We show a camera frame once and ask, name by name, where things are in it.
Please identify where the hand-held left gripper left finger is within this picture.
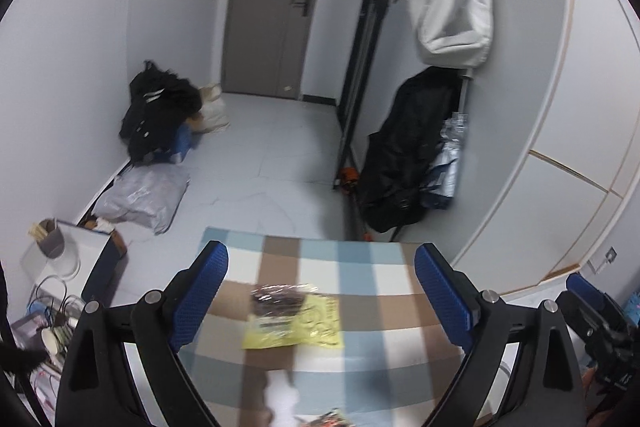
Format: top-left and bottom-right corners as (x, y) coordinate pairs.
(55, 239), (231, 427)

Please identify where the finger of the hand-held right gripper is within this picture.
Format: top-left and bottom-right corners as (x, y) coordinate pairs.
(566, 273), (627, 326)
(556, 291), (600, 340)

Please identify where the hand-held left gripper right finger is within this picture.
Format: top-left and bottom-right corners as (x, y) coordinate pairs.
(414, 243), (586, 427)

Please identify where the clear wrapper with dark print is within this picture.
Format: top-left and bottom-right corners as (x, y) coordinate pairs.
(248, 283), (318, 323)

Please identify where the yellow plastic packet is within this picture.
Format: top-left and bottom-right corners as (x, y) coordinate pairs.
(242, 294), (345, 350)

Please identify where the white tissue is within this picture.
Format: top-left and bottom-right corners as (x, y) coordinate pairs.
(262, 369), (301, 427)

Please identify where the white shoulder bag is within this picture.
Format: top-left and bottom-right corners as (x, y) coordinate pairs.
(407, 0), (496, 68)

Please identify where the checkered tablecloth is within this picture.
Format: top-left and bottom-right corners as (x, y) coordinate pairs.
(120, 227), (506, 427)

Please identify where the grey plastic bag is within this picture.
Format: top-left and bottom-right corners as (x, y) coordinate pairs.
(93, 164), (192, 235)

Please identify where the white cup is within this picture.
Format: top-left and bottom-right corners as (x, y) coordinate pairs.
(37, 218), (81, 279)

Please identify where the silver foil bag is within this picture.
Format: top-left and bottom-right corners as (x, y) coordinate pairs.
(420, 112), (471, 210)

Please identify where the black tripod with orange clips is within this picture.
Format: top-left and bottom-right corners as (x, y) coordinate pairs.
(332, 0), (401, 243)

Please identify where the black backpack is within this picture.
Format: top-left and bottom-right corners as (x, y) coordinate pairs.
(357, 67), (468, 233)

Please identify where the orange and black snack wrapper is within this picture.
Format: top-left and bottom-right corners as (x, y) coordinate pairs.
(295, 409), (358, 427)

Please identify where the beige tote bag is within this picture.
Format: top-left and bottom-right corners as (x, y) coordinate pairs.
(200, 84), (231, 132)

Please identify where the white wardrobe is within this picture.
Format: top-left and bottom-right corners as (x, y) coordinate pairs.
(452, 0), (640, 298)

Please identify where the pile of black clothes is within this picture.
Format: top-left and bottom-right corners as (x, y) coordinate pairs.
(119, 60), (203, 162)

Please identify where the black fuzzy cloth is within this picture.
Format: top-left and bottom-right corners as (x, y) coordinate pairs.
(0, 341), (46, 375)

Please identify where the grey-brown door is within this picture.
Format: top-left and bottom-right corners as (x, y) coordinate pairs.
(221, 0), (333, 99)

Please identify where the tangle of cables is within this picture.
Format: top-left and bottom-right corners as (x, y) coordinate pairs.
(27, 274), (83, 333)

